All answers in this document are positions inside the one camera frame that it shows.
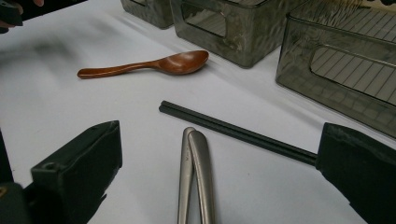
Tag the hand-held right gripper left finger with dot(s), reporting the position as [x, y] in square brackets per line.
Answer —
[77, 174]

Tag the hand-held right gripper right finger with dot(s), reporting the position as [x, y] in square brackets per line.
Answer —
[361, 168]

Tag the clear grey plastic bin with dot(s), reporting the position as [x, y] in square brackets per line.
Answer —
[336, 90]
[246, 46]
[149, 12]

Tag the silver metal knife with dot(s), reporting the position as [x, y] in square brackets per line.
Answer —
[204, 174]

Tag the black chopstick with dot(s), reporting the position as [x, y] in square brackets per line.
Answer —
[236, 127]
[230, 130]

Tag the brown wooden spoon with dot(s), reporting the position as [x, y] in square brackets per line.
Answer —
[177, 63]

